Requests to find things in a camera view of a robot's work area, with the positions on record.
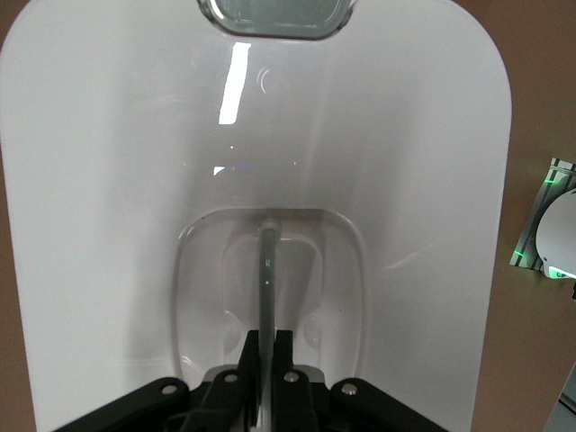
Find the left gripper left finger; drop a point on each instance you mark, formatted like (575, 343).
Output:
(225, 396)

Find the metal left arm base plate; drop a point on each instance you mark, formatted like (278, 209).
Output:
(533, 202)

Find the white box lid grey latches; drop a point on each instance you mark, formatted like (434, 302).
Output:
(135, 180)

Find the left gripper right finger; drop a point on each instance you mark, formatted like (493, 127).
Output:
(292, 396)

